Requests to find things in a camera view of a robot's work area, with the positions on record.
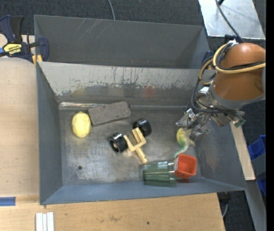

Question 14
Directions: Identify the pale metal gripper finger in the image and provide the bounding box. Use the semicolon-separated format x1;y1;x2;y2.
175;108;198;128
189;123;211;140

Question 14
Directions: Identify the yellow and green toy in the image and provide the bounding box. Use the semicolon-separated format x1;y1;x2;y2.
173;128;196;159

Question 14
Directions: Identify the orange plastic cup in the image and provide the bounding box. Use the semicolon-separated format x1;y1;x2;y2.
174;153;198;179

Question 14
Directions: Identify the wooden axle with black wheels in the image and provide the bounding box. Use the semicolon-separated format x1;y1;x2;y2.
109;118;153;165

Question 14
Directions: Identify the green glass tumbler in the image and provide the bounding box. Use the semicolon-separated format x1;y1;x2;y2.
142;160;177;187

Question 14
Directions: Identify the grey metal bin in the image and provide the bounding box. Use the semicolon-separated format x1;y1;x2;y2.
33;14;248;205

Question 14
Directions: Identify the grey flat block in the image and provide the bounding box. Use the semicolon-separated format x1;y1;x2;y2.
88;101;132;127

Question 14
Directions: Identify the yellow lemon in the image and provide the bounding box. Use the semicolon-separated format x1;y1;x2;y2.
71;111;92;139

